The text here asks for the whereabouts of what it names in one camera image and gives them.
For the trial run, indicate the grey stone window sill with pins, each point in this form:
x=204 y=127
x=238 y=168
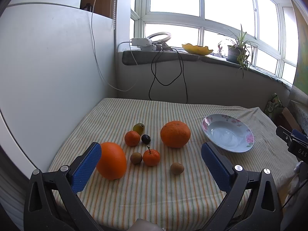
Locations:
x=168 y=57

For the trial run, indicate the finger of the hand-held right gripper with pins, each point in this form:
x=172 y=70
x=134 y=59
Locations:
x=285 y=136
x=299 y=134

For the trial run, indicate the mandarin with stem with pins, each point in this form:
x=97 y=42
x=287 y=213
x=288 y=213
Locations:
x=151 y=157

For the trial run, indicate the green patterned bag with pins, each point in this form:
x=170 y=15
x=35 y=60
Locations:
x=273 y=104

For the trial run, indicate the yellow wavy bowl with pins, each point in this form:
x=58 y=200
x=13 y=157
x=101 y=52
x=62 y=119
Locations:
x=196 y=49

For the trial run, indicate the small figurine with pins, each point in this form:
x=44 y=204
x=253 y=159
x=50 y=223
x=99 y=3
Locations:
x=219 y=51

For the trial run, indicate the striped table cloth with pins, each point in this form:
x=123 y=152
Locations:
x=154 y=197

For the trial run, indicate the green plum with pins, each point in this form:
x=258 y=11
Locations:
x=138 y=128

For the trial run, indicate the large orange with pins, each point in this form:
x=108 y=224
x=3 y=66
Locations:
x=113 y=161
x=175 y=134

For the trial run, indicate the white ribbed panel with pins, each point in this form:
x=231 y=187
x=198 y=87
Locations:
x=12 y=197

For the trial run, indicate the white window frame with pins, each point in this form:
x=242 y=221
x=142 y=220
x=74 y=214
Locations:
x=202 y=21

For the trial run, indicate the white electronic device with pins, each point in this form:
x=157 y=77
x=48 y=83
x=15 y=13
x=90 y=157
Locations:
x=142 y=43

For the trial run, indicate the potted green plant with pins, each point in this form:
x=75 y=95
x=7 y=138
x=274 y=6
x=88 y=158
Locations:
x=237 y=51

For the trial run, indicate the small mandarin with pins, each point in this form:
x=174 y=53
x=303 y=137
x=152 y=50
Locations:
x=132 y=138

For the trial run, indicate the white cabinet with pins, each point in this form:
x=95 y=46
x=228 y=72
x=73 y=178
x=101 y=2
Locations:
x=48 y=77

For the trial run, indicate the cardboard box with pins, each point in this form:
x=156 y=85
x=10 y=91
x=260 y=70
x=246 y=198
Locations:
x=288 y=119

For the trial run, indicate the dark purple plum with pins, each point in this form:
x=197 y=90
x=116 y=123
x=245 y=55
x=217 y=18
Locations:
x=145 y=139

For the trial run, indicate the person's right hand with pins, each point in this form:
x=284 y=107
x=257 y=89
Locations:
x=300 y=175

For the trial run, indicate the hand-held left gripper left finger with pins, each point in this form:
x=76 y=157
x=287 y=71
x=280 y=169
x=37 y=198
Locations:
x=87 y=168

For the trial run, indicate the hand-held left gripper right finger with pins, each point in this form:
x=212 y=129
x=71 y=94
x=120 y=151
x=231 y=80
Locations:
x=216 y=168

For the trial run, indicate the floral white plate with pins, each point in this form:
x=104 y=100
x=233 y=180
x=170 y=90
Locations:
x=226 y=134

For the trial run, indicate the small brown kiwi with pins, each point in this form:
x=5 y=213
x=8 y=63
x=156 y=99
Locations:
x=177 y=168
x=136 y=158

